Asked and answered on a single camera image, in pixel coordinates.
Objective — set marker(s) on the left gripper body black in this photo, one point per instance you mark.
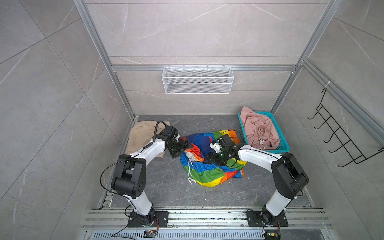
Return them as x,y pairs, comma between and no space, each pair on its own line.
179,146

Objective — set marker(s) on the teal plastic basket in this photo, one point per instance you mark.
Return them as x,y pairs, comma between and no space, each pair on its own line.
283,146

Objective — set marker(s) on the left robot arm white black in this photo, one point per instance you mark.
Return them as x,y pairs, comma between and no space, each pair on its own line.
130,175

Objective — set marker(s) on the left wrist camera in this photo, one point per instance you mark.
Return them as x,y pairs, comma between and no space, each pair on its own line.
170,132

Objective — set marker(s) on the beige drawstring shorts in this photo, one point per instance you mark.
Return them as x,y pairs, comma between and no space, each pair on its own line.
141,134

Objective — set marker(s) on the aluminium mounting rail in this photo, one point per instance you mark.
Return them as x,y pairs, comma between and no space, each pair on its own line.
222,218

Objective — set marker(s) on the white wire mesh basket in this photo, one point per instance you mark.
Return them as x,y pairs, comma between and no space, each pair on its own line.
197,80

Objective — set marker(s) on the pink shorts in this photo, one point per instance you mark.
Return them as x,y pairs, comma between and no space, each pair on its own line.
259,130

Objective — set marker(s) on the black wire hook rack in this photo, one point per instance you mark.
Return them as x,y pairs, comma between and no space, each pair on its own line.
337,132

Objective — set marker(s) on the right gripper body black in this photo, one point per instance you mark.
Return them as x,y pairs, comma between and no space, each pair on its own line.
220,158

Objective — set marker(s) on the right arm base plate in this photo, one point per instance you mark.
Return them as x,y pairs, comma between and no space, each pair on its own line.
264,218

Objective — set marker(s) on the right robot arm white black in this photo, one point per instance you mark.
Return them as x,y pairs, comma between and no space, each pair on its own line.
289,176

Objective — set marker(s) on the rainbow coloured shorts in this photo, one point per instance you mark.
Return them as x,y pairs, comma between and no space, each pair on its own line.
205,174

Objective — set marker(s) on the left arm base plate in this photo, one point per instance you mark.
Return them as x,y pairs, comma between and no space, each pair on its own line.
153,219

